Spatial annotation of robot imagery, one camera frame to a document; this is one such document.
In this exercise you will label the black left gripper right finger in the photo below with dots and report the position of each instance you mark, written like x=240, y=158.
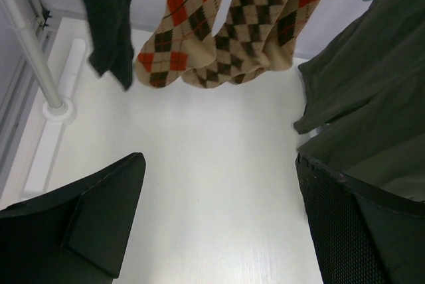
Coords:
x=361, y=234

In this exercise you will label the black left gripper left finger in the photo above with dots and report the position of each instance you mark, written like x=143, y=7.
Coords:
x=77, y=233

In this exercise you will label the black sock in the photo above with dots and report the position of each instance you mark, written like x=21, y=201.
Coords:
x=110, y=31

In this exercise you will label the white metal clothes rack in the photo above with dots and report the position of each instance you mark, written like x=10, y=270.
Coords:
x=56, y=108

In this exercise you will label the olive green hanging garment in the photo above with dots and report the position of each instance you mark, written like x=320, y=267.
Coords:
x=365, y=94

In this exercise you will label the brown beige checked sock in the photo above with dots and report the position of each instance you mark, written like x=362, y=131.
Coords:
x=239, y=43
x=280, y=45

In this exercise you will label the orange brown argyle sock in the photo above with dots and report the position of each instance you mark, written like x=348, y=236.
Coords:
x=183, y=41

